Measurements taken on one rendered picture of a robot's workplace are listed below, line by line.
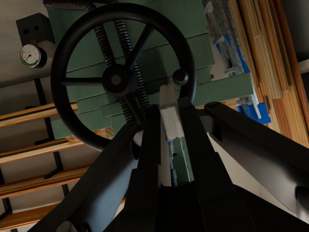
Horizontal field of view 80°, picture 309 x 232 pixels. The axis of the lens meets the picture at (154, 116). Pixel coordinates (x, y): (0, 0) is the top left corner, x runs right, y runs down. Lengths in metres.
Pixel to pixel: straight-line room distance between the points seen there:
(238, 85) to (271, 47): 1.41
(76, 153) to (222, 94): 2.98
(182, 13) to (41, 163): 3.34
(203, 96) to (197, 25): 0.19
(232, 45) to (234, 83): 0.88
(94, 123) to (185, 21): 0.39
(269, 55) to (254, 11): 0.39
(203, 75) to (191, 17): 0.16
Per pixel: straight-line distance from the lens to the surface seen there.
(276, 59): 1.92
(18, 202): 4.06
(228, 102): 0.72
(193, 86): 0.34
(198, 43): 0.55
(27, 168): 3.77
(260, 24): 1.97
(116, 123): 0.46
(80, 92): 0.61
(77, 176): 2.88
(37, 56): 0.61
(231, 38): 1.43
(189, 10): 0.58
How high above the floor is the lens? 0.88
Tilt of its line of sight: 2 degrees up
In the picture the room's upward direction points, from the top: 167 degrees clockwise
